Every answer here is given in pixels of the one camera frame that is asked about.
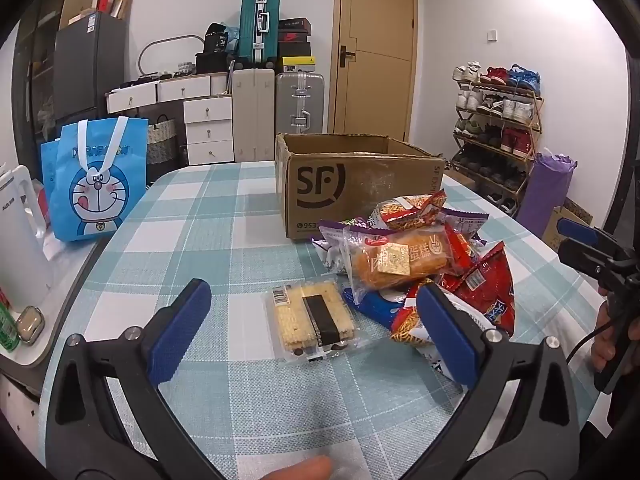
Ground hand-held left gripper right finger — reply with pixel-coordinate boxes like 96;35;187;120
416;282;596;480

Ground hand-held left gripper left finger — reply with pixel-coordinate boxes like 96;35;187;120
45;279;221;480

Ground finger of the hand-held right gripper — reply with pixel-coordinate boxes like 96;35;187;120
556;218;622;262
558;238;617;282

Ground clear orange cake packet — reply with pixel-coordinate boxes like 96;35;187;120
344;226;464;307

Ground clear cracker sandwich packet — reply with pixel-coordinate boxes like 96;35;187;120
263;279;372;362

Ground purple white snack packet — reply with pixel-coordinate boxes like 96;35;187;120
312;216;382;275

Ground brown cardboard box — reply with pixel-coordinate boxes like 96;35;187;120
275;132;447;244

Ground person's right hand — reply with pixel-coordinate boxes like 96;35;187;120
590;302;640;376

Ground person's left hand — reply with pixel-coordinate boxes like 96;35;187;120
260;454;333;480

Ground small cardboard box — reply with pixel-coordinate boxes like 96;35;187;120
542;197;594;253

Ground orange patterned crisp packet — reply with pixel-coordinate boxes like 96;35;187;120
389;299;501;377

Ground purple bag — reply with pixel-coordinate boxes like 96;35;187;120
516;152;577;239

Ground blue snack packet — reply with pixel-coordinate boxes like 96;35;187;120
341;284;418;332

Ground teal checked tablecloth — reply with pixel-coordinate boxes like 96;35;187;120
37;160;609;480

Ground white purple-edged snack packet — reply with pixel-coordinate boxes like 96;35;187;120
440;205;491;242

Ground wooden shoe rack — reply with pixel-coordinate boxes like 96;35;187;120
451;76;545;217

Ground white side table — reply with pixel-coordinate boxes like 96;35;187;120
0;230;119;372

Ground orange red noodle snack packet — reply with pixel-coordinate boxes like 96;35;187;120
367;190;448;235

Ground rows of assorted shoes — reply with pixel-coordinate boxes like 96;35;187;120
452;61;542;213

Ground small grey earbud case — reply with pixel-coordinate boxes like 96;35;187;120
16;305;47;344

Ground blue cartoon tote bag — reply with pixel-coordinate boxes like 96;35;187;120
41;116;150;242

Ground green can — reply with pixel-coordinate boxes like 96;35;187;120
0;287;22;352

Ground white electric kettle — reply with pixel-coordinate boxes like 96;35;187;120
0;164;56;312

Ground woven laundry basket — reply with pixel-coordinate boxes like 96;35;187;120
146;115;182;167

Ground white drawer cabinet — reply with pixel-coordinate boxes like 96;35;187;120
182;96;236;167

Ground beige suitcase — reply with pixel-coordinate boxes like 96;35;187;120
231;67;277;163

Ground white desk with drawers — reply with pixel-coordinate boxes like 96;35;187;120
104;73;234;116

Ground silver suitcase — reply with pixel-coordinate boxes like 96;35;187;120
275;72;326;136

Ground wooden door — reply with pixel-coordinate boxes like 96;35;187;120
332;0;419;144

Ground grey refrigerator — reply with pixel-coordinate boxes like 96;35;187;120
52;10;129;122

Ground black bag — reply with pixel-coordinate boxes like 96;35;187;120
202;22;231;54

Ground dark tall cabinet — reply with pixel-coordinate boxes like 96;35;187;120
10;0;62;143

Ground stack of shoe boxes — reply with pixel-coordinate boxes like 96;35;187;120
277;17;319;74

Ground teal suitcase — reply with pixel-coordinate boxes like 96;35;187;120
236;0;282;69

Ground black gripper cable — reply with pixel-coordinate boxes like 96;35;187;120
564;319;617;362

